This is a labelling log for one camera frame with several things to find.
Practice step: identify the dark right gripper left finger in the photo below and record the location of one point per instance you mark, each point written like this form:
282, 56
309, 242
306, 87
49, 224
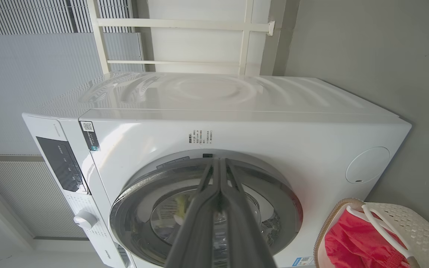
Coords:
199, 238

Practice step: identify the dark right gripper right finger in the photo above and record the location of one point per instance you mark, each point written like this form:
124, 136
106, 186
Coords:
240, 238

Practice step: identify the black round glass washer door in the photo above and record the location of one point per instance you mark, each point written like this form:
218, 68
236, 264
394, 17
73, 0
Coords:
274, 193

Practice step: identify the red garment with white stripes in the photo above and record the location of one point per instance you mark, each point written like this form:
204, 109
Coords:
356, 242

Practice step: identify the white washing machine control knob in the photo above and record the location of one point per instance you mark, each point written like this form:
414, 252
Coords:
86, 219

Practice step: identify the white front-load washing machine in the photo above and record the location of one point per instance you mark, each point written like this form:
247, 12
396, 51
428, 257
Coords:
237, 96

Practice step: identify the dark washing machine display panel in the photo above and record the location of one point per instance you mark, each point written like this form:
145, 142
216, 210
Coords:
62, 163

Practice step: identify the cream laundry basket brown rim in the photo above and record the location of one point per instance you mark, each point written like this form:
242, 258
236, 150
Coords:
423, 230

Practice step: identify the blue energy label sticker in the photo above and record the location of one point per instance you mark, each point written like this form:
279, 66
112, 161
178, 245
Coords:
304, 261

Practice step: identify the round white filter cover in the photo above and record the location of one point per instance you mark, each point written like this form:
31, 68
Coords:
367, 165

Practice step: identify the black QR code sticker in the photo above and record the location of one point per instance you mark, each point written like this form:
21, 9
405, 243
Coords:
89, 136

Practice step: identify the white ribbed blind panel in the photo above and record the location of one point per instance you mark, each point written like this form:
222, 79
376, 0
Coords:
24, 197
21, 16

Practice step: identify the white metal rack frame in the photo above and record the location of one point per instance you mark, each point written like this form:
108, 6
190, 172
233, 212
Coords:
181, 24

